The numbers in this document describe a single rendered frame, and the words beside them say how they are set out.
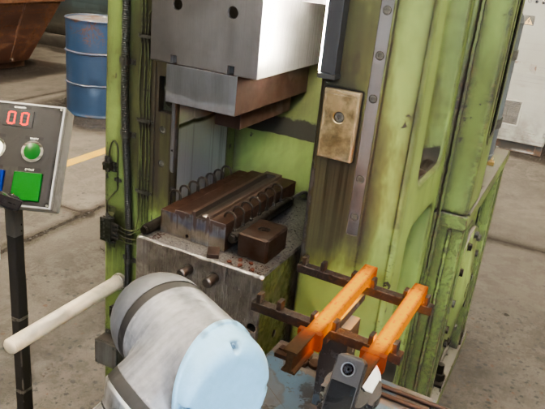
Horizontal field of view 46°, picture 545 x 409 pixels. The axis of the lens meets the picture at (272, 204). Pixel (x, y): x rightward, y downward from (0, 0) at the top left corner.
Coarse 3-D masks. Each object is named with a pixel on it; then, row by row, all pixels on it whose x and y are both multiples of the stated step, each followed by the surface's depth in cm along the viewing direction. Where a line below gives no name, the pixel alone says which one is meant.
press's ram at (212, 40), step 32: (160, 0) 152; (192, 0) 148; (224, 0) 144; (256, 0) 140; (288, 0) 150; (320, 0) 154; (160, 32) 154; (192, 32) 150; (224, 32) 146; (256, 32) 143; (288, 32) 155; (320, 32) 173; (192, 64) 153; (224, 64) 149; (256, 64) 145; (288, 64) 159
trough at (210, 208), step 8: (264, 176) 198; (272, 176) 198; (248, 184) 189; (256, 184) 193; (232, 192) 181; (240, 192) 185; (224, 200) 178; (232, 200) 179; (208, 208) 171; (216, 208) 173; (200, 216) 167
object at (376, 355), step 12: (420, 288) 137; (408, 300) 132; (420, 300) 133; (396, 312) 127; (408, 312) 127; (396, 324) 123; (384, 336) 118; (396, 336) 119; (372, 348) 114; (384, 348) 115; (372, 360) 110; (384, 360) 111
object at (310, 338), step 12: (360, 276) 140; (372, 276) 142; (348, 288) 134; (360, 288) 135; (336, 300) 129; (348, 300) 129; (324, 312) 124; (336, 312) 124; (312, 324) 120; (324, 324) 120; (300, 336) 114; (312, 336) 114; (324, 336) 120; (288, 348) 110; (300, 348) 110; (312, 348) 117; (288, 360) 110; (300, 360) 113; (288, 372) 111
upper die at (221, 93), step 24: (168, 72) 156; (192, 72) 153; (216, 72) 151; (288, 72) 172; (168, 96) 158; (192, 96) 155; (216, 96) 152; (240, 96) 152; (264, 96) 163; (288, 96) 176
